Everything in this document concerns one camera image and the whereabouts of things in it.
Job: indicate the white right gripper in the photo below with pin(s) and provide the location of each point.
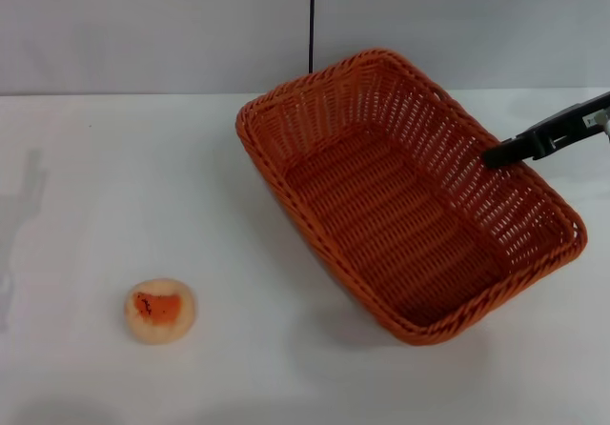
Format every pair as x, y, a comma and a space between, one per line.
603, 125

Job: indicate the orange woven plastic basket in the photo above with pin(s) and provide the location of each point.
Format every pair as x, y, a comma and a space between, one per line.
381, 225

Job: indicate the round peach-coloured bun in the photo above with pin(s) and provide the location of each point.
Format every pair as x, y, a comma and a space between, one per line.
159, 313

